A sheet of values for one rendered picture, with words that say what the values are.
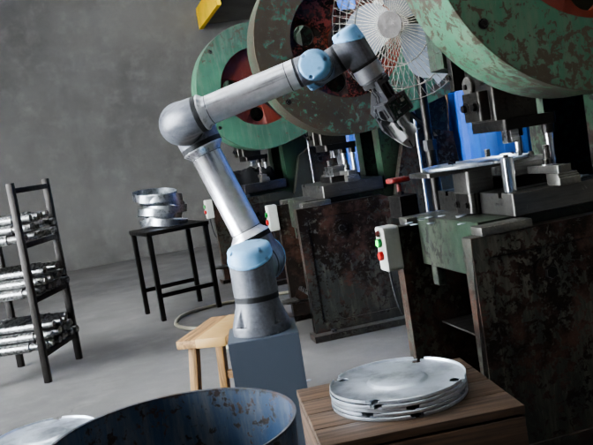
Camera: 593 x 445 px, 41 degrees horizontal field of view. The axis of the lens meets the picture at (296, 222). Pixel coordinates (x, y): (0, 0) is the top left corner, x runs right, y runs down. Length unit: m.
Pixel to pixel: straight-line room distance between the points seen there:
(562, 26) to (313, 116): 1.79
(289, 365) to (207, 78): 3.34
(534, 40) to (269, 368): 1.00
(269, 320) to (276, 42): 1.72
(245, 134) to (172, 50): 3.72
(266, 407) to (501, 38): 0.92
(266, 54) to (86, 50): 5.39
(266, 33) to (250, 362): 1.81
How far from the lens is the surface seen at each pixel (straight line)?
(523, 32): 1.83
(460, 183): 2.25
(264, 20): 3.49
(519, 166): 2.25
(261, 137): 5.19
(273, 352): 2.02
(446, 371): 1.76
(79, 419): 2.44
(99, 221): 8.64
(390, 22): 3.03
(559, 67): 1.86
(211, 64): 5.17
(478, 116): 2.24
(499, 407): 1.63
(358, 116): 3.54
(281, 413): 1.46
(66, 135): 8.64
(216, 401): 1.56
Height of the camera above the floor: 0.91
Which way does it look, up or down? 5 degrees down
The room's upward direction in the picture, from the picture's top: 9 degrees counter-clockwise
